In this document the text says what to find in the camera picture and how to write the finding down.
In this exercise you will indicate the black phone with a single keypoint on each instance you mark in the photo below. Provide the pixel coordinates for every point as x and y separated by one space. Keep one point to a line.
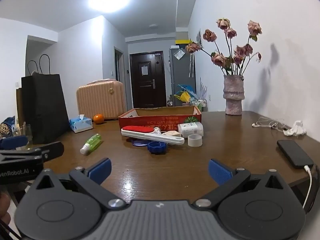
295 153

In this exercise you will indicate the large white labelled bottle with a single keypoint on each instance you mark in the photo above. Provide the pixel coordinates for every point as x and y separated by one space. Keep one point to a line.
191 129

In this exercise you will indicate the brown paper bag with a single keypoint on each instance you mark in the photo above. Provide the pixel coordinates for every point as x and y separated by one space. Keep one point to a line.
20 105

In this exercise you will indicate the yellow box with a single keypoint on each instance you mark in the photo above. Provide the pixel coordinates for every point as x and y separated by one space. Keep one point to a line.
182 42

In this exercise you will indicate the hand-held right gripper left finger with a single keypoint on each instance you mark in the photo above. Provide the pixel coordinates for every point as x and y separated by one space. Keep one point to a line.
101 171

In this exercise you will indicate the pink textured vase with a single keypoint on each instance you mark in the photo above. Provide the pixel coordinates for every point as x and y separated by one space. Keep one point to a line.
233 95

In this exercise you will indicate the pink ribbed suitcase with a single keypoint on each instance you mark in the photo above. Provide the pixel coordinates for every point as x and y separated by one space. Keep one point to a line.
100 100

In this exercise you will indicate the yellow watering can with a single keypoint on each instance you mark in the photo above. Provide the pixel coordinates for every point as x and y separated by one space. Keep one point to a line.
182 97

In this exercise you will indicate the orange fruit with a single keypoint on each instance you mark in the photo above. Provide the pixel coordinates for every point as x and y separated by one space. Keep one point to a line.
98 119

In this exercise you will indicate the blue tissue pack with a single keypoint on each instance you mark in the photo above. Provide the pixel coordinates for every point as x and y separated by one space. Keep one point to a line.
81 124

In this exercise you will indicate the purple round lid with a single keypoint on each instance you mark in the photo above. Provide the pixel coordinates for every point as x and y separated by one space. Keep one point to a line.
138 143

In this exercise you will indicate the white earphones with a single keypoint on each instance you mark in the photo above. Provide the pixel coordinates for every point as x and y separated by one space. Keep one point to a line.
268 125

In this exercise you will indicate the crumpled white tissue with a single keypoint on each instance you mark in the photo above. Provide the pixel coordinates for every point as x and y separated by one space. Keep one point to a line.
296 129

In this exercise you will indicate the person's left hand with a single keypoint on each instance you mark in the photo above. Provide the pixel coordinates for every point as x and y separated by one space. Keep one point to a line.
4 210

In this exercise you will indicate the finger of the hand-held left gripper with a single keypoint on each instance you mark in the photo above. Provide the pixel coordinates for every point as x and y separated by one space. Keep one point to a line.
12 142
53 150

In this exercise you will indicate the grey refrigerator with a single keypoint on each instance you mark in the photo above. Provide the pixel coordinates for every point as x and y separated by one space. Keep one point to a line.
181 75

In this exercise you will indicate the dark blue lid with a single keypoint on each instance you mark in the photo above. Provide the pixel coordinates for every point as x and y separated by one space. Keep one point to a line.
156 148

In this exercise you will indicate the clear glass jar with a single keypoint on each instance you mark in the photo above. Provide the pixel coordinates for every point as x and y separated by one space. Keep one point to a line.
23 133

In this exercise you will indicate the red cardboard box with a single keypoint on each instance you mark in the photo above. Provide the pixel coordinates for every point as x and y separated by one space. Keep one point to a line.
152 120

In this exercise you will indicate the clear tape roll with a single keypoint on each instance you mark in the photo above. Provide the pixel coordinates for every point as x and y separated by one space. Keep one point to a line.
195 140

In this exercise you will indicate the wicker ball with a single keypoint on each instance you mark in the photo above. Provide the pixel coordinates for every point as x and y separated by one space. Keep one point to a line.
5 129

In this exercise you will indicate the beige jar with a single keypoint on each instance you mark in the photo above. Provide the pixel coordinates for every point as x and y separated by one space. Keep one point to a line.
172 134

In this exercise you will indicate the dried pink roses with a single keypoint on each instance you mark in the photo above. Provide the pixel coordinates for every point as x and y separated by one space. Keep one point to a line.
220 58

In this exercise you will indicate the dark brown door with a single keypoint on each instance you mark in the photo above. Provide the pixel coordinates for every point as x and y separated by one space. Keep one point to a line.
147 80

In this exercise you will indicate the green spray bottle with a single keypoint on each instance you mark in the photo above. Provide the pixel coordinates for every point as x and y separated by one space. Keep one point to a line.
91 143

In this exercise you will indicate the black paper bag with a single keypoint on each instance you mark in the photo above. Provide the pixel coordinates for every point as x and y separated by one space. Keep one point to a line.
43 107

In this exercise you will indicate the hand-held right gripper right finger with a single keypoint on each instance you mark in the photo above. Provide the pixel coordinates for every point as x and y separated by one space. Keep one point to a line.
218 171

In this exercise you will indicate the red and white lint brush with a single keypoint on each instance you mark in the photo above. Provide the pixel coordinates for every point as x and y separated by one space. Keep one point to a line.
150 133

